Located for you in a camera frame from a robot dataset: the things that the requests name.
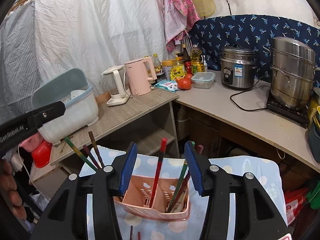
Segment green chopstick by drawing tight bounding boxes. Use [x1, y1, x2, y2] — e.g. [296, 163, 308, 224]
[64, 137, 98, 172]
[166, 141, 196, 213]

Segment maroon chopstick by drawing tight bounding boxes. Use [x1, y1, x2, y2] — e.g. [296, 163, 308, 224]
[129, 225, 133, 240]

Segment person's left hand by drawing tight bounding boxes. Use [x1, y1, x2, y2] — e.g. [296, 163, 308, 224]
[1, 159, 27, 220]

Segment pink small basket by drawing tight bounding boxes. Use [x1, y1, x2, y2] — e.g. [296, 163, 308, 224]
[19, 132, 44, 153]

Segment red plastic basin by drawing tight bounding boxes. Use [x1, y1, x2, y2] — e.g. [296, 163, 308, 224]
[31, 140, 52, 168]

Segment red printed bag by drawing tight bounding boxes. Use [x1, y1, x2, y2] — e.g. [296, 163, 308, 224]
[284, 187, 309, 225]

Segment white dish drainer teal lid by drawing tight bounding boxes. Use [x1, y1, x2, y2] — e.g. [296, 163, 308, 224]
[31, 68, 99, 144]

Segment brown chopstick in holder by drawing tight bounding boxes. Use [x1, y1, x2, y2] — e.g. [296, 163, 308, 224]
[88, 131, 104, 168]
[83, 145, 101, 170]

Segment green plastic bag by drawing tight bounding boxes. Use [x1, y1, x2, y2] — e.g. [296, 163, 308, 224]
[306, 181, 320, 210]

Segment pink perforated utensil holder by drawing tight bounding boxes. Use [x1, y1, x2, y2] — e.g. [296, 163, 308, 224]
[113, 175, 191, 222]

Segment white glass electric kettle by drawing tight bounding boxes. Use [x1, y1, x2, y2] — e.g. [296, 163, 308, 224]
[101, 65, 132, 107]

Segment green chopstick in holder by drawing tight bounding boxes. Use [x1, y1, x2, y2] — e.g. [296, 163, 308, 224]
[166, 141, 196, 213]

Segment dark red chopstick in holder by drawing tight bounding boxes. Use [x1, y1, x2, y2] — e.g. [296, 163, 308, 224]
[167, 144, 205, 213]

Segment white plastic sheet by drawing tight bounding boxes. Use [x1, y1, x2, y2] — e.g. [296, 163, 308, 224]
[1, 0, 168, 122]

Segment stack of yellow green bowls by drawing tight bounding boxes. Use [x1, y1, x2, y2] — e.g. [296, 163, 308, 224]
[307, 87, 320, 163]

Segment pink electric kettle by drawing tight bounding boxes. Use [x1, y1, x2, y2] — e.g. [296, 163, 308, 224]
[124, 56, 157, 96]

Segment curved countertop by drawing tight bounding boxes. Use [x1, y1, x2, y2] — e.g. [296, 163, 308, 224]
[176, 71, 319, 172]

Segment black induction cooktop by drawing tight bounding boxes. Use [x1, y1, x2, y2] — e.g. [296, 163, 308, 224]
[266, 92, 310, 128]

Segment blue wet wipes pack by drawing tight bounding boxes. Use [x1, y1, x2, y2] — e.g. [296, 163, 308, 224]
[155, 80, 180, 93]

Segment yellow seasoning bag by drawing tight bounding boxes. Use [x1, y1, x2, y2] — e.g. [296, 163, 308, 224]
[170, 62, 185, 81]

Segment clear food container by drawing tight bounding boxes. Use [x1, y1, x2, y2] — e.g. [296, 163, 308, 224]
[191, 72, 216, 89]

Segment red tomato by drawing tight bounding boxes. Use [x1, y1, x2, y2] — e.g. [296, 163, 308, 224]
[177, 74, 193, 90]

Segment stainless steel steamer pot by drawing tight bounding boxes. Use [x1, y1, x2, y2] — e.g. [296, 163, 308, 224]
[270, 37, 319, 110]

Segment silver rice cooker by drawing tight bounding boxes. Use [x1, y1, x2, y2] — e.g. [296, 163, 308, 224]
[220, 46, 257, 90]

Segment dark soy sauce bottle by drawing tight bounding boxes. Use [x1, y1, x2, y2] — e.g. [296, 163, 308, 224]
[182, 44, 192, 74]

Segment yellow oil bottle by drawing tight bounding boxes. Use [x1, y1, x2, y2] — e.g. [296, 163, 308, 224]
[190, 44, 205, 75]

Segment pink floral apron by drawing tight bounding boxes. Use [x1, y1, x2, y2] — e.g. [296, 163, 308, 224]
[163, 0, 200, 53]

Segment navy floral cloth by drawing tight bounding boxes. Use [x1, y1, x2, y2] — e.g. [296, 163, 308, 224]
[188, 15, 319, 82]

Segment black power cable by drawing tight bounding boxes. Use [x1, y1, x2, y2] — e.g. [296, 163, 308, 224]
[229, 76, 272, 112]

